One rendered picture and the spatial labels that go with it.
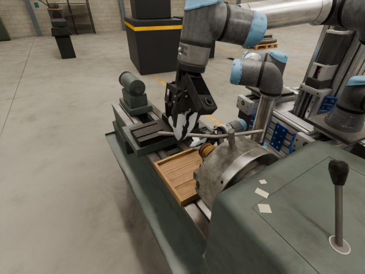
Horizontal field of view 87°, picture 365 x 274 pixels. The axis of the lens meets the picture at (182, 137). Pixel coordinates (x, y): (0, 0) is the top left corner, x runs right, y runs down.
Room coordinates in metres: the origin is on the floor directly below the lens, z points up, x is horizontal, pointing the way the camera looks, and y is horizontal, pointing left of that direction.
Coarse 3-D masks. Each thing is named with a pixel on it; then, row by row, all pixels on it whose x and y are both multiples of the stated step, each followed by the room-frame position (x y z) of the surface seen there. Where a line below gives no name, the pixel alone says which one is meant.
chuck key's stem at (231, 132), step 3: (228, 129) 0.51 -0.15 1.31; (231, 129) 0.50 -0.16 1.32; (228, 132) 0.50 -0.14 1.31; (231, 132) 0.49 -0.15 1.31; (234, 132) 0.50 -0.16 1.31; (228, 135) 0.50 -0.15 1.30; (231, 135) 0.49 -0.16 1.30; (234, 135) 0.50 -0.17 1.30; (228, 138) 0.50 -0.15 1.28; (231, 138) 0.49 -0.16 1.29; (234, 138) 0.50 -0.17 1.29; (228, 141) 0.51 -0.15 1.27; (231, 141) 0.50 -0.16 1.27; (234, 141) 0.50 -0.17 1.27; (231, 144) 0.50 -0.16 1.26; (234, 144) 0.50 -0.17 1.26; (231, 147) 0.51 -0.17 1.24
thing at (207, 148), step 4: (204, 144) 0.69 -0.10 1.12; (208, 144) 0.68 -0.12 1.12; (200, 148) 0.67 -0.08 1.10; (204, 148) 0.66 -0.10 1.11; (208, 148) 0.65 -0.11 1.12; (212, 148) 0.65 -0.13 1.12; (200, 152) 0.66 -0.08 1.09; (204, 152) 0.64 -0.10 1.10; (208, 152) 0.63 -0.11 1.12; (200, 156) 0.66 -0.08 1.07; (204, 156) 0.63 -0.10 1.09
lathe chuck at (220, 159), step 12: (228, 144) 0.54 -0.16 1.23; (240, 144) 0.53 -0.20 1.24; (252, 144) 0.54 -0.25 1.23; (216, 156) 0.50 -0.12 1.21; (228, 156) 0.48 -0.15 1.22; (240, 156) 0.47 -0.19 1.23; (204, 168) 0.48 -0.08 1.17; (216, 168) 0.46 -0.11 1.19; (204, 180) 0.46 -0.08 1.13; (216, 180) 0.43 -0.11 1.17; (204, 192) 0.44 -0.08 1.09
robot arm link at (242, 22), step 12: (228, 12) 0.48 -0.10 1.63; (240, 12) 0.49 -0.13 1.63; (252, 12) 0.51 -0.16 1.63; (228, 24) 0.48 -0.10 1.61; (240, 24) 0.48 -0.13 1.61; (252, 24) 0.49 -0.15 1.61; (264, 24) 0.50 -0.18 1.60; (228, 36) 0.48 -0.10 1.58; (240, 36) 0.49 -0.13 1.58; (252, 36) 0.49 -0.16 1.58
